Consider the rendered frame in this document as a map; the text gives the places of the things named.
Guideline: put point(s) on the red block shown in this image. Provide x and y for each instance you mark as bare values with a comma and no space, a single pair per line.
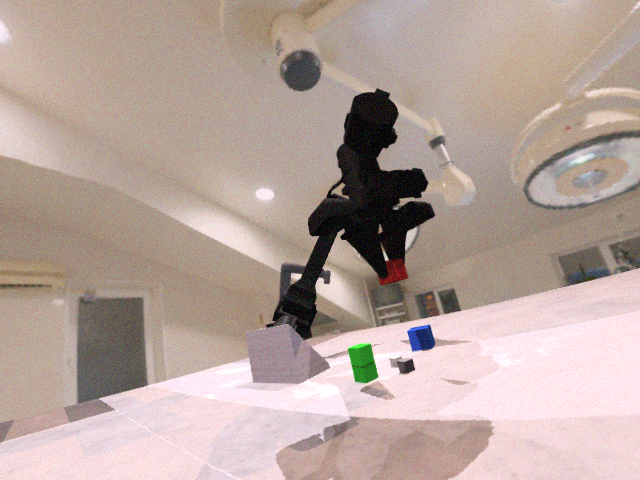
396,271

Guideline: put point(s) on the green block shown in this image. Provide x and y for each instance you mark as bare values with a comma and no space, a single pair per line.
361,354
366,373

